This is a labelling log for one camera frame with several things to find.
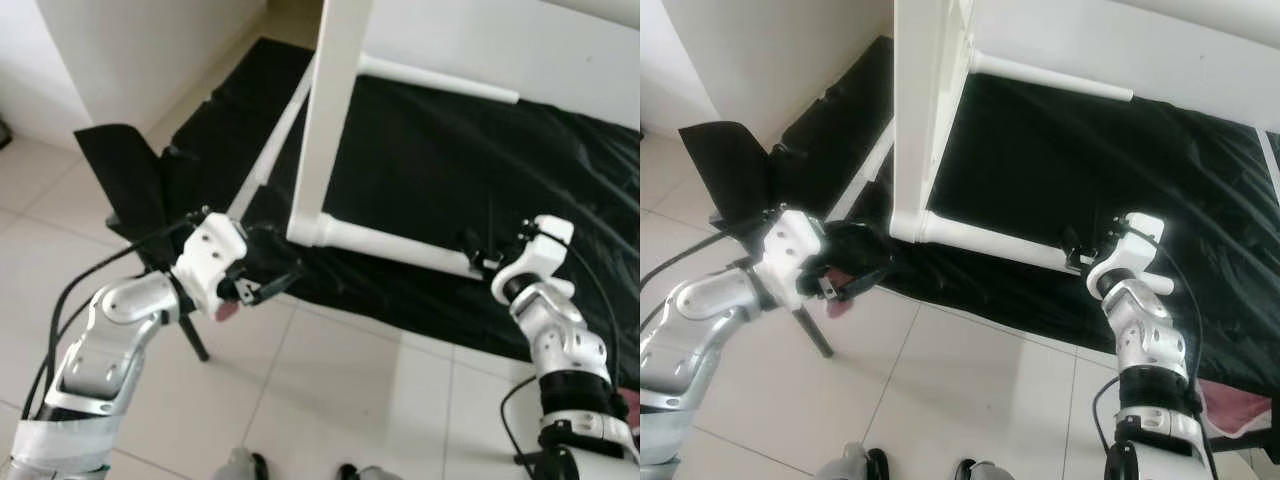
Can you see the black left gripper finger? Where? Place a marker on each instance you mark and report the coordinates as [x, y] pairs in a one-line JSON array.
[[862, 283], [280, 288]]

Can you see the white plastic table leg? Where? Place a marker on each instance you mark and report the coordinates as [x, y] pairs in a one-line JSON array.
[[450, 82], [1000, 240], [400, 245], [1050, 78]]

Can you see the white plastic table top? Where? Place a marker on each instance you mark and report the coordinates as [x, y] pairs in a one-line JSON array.
[[925, 100], [335, 100]]

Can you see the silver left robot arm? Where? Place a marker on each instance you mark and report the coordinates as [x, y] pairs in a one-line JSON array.
[[110, 340], [700, 330]]

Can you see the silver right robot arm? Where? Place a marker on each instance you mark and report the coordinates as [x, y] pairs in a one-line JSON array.
[[565, 360], [1150, 350]]

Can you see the pink cloth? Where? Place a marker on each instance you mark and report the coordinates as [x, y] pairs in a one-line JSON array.
[[630, 410], [1235, 405], [838, 307], [226, 312]]

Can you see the black table cloth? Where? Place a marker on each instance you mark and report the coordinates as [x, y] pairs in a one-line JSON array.
[[1080, 170], [480, 180]]

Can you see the grey left robot foot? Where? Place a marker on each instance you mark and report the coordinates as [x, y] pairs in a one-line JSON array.
[[850, 463], [242, 465]]

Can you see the grey robot foot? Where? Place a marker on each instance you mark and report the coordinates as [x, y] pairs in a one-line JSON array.
[[850, 463], [242, 465], [370, 472], [985, 471]]

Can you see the grey right robot foot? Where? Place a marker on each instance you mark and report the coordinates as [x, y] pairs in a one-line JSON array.
[[985, 471], [370, 472]]

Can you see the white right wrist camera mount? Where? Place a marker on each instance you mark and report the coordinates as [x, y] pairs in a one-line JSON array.
[[535, 255], [1130, 250]]

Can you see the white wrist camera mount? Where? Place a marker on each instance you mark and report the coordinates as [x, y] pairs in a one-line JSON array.
[[535, 255], [790, 250], [208, 255], [1130, 250]]

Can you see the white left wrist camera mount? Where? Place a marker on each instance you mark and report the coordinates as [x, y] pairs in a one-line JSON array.
[[208, 255], [790, 250]]

